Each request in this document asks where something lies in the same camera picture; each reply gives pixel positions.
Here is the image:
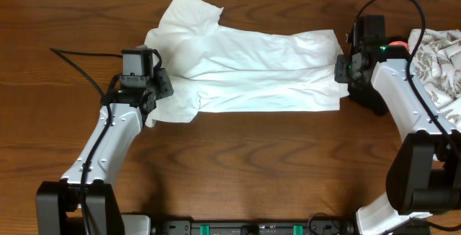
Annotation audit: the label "black garment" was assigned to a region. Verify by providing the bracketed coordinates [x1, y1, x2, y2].
[346, 36, 409, 116]

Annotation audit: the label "red garment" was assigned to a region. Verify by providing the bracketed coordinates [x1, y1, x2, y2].
[388, 41, 410, 52]

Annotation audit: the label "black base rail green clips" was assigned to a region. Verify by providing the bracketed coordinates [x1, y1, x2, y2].
[122, 211, 357, 235]

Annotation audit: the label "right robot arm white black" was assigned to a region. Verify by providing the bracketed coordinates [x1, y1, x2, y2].
[334, 45, 460, 234]

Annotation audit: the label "white t-shirt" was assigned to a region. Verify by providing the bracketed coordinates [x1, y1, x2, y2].
[145, 0, 348, 127]

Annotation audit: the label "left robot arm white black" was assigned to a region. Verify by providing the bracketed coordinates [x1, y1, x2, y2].
[36, 68, 174, 234]

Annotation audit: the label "white leaf-patterned garment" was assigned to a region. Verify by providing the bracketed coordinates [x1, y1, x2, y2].
[408, 29, 460, 128]

